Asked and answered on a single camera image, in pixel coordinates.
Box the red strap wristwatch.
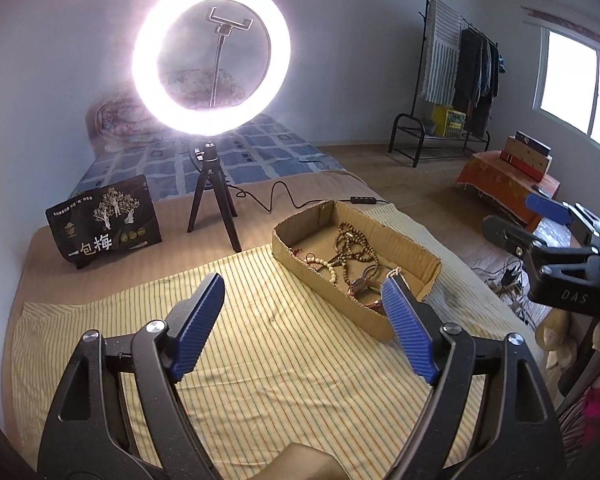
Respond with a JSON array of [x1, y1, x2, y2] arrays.
[[347, 278, 382, 312]]

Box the brown wooden bead necklace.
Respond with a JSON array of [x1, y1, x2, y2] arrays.
[[329, 222, 384, 286]]

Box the power strip on floor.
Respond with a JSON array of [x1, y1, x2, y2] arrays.
[[494, 266, 524, 300]]

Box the plush toy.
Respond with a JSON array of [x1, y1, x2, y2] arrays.
[[535, 309, 600, 370]]

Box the boxes on low table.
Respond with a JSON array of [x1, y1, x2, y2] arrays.
[[500, 131, 553, 182]]

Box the orange covered low table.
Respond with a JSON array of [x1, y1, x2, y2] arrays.
[[455, 151, 560, 232]]

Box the black clothes rack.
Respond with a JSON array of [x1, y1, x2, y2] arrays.
[[388, 0, 505, 167]]

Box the window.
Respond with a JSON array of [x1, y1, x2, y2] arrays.
[[533, 28, 600, 146]]

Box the yellow box on rack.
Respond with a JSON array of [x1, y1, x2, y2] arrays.
[[431, 105, 466, 138]]

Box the dark hanging clothes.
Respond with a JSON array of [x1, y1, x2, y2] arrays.
[[452, 28, 500, 138]]

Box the yellow striped cloth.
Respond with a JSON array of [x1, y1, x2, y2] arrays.
[[9, 204, 552, 480]]

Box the open cardboard box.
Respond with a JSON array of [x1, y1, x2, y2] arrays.
[[272, 200, 442, 342]]

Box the black snack bag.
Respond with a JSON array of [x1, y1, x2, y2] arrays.
[[45, 176, 162, 269]]

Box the striped hanging towel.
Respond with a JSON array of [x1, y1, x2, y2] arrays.
[[420, 0, 463, 106]]

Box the black tripod stand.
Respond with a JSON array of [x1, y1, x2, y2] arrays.
[[187, 142, 244, 254]]

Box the blue patterned bedsheet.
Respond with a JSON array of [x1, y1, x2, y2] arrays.
[[69, 112, 347, 204]]

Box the folded floral quilt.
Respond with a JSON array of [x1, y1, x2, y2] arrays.
[[86, 66, 246, 154]]

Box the phone holder clamp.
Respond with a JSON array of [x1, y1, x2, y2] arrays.
[[207, 6, 253, 38]]

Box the black power cable with switch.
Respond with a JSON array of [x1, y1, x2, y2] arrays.
[[226, 180, 389, 213]]

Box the bright ring light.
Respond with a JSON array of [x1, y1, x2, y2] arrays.
[[131, 0, 291, 138]]

